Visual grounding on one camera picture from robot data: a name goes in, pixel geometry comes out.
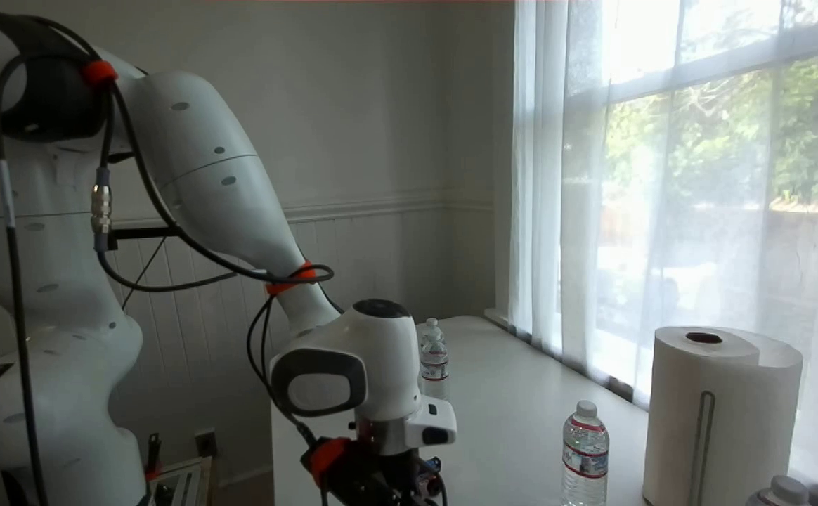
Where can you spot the white framed window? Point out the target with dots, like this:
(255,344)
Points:
(726,60)

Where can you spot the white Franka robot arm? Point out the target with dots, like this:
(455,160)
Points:
(192,168)

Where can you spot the white paper towel roll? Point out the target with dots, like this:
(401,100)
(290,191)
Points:
(720,423)

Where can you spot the white sheer curtain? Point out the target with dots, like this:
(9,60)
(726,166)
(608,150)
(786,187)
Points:
(557,187)

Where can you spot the white leaning panel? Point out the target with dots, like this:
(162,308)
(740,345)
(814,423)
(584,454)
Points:
(186,480)

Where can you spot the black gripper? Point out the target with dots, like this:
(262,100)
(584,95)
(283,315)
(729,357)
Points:
(381,479)

